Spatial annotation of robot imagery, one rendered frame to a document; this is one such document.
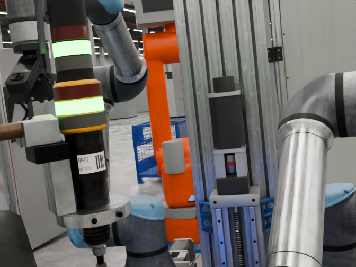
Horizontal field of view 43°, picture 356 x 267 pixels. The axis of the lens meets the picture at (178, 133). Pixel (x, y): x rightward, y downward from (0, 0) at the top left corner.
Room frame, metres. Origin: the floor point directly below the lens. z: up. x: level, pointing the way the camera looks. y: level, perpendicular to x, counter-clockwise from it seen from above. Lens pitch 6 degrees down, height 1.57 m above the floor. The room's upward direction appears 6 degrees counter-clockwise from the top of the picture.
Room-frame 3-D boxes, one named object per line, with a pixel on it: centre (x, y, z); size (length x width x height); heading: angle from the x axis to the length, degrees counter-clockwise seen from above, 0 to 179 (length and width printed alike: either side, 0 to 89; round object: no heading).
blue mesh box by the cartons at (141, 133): (7.83, 0.11, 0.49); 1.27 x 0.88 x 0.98; 156
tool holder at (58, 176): (0.42, 0.10, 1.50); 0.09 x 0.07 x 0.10; 119
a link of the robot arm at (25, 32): (0.97, 0.29, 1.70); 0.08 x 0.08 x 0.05
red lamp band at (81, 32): (0.42, 0.09, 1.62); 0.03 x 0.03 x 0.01
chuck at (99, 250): (0.42, 0.09, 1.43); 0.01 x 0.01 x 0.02
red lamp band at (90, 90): (0.42, 0.09, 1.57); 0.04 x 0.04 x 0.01
